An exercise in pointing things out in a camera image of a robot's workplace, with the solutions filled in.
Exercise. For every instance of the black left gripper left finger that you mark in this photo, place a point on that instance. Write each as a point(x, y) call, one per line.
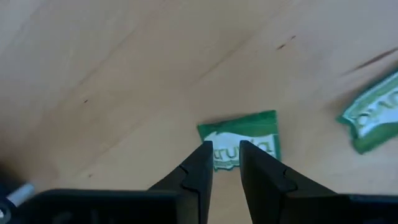
point(199, 174)

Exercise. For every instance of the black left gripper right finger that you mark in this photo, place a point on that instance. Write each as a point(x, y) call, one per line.
point(267, 186)

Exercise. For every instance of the dark green Truvia packet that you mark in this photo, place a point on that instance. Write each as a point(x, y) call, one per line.
point(373, 115)
point(242, 127)

